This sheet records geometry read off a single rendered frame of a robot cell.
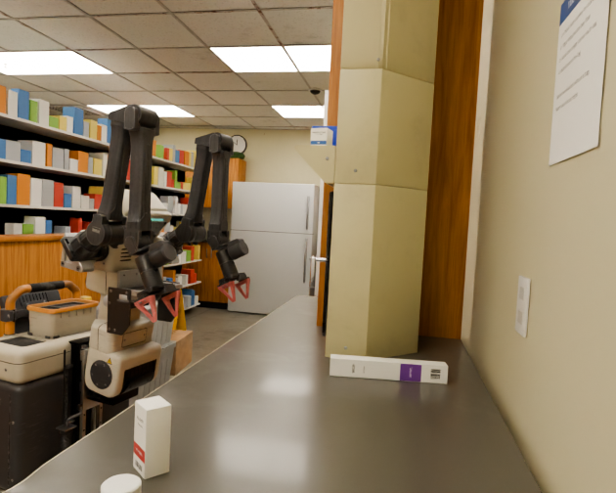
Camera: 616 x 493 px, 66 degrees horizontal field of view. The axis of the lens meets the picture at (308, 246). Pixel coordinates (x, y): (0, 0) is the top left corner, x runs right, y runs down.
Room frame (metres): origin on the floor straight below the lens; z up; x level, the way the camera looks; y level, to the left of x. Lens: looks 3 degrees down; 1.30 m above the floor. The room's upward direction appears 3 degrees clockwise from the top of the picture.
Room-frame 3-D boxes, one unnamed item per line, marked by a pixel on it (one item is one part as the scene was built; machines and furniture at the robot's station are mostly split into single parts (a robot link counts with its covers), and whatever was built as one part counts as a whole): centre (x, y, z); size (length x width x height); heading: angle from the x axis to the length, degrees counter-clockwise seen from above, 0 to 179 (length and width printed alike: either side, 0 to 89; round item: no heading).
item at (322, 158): (1.43, -0.04, 1.46); 0.32 x 0.11 x 0.10; 169
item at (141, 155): (1.45, 0.52, 1.40); 0.11 x 0.06 x 0.43; 157
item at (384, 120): (1.40, -0.21, 1.33); 0.32 x 0.25 x 0.77; 169
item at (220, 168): (1.85, 0.35, 1.40); 0.11 x 0.06 x 0.43; 157
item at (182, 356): (3.98, 1.16, 0.14); 0.41 x 0.32 x 0.28; 175
